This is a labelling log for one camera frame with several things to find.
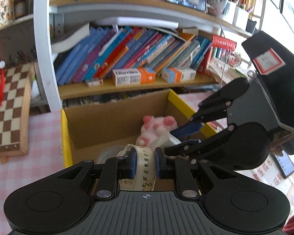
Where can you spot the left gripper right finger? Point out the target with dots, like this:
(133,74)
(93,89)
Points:
(179,170)

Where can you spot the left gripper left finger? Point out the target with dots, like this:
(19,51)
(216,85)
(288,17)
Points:
(112,171)

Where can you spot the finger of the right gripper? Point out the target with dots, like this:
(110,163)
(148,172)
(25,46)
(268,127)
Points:
(241,147)
(213,107)

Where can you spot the white packing tape roll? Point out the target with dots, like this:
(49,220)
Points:
(109,152)

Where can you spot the cream wrist watch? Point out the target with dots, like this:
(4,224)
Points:
(144,179)

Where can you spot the pink plush pig toy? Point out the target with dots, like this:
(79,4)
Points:
(153,127)

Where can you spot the large white charger plug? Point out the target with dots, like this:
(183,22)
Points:
(167,140)

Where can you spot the person right hand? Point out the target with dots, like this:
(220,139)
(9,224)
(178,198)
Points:
(278,140)

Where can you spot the stack of papers and books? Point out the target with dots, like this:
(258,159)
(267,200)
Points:
(223,73)

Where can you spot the yellow cardboard box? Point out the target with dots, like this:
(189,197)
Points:
(88,131)

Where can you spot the black smartphone on table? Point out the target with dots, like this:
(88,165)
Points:
(285,164)

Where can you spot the pink checkered tablecloth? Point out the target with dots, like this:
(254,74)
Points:
(45,157)

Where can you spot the white orange medicine box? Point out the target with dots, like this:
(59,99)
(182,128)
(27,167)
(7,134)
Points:
(133,76)

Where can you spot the row of colourful books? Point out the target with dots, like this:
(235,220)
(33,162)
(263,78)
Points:
(108,53)

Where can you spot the wooden chess board box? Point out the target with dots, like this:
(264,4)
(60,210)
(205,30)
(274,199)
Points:
(15,110)

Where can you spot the red tassel ornament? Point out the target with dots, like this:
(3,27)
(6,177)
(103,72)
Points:
(2,80)

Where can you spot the white shelf post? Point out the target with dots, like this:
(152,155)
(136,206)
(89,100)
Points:
(46,80)

